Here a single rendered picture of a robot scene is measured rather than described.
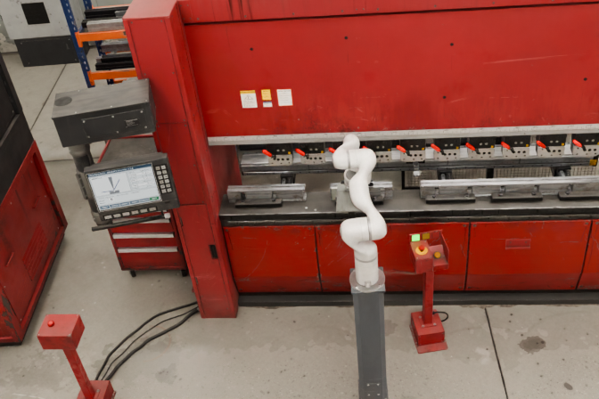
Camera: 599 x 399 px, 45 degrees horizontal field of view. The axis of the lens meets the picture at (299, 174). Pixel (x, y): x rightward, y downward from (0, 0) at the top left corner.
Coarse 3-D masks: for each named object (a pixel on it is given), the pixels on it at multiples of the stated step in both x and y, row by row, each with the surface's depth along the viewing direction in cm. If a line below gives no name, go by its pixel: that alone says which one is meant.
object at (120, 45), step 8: (104, 48) 614; (112, 48) 613; (120, 48) 613; (128, 48) 613; (96, 56) 600; (104, 56) 592; (112, 56) 592; (120, 56) 588; (128, 56) 587; (96, 64) 588; (104, 64) 587; (112, 64) 587; (120, 64) 587; (128, 64) 587
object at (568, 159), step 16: (496, 144) 473; (256, 160) 484; (400, 160) 472; (432, 160) 470; (448, 160) 469; (464, 160) 468; (480, 160) 467; (496, 160) 466; (512, 160) 465; (528, 160) 464; (544, 160) 463; (560, 160) 462; (576, 160) 461; (592, 160) 460
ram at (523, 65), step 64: (192, 64) 407; (256, 64) 404; (320, 64) 401; (384, 64) 398; (448, 64) 395; (512, 64) 392; (576, 64) 389; (256, 128) 431; (320, 128) 427; (384, 128) 424; (448, 128) 421
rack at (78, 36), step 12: (60, 0) 550; (84, 0) 600; (72, 12) 558; (72, 24) 562; (72, 36) 568; (84, 36) 568; (96, 36) 568; (108, 36) 568; (120, 36) 568; (84, 60) 581; (84, 72) 588; (96, 72) 589; (108, 72) 588; (120, 72) 588; (132, 72) 588; (108, 84) 649
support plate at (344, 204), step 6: (342, 186) 452; (342, 192) 447; (348, 192) 447; (342, 198) 443; (348, 198) 443; (336, 204) 439; (342, 204) 439; (348, 204) 438; (336, 210) 435; (342, 210) 434; (348, 210) 434; (354, 210) 433; (360, 210) 433
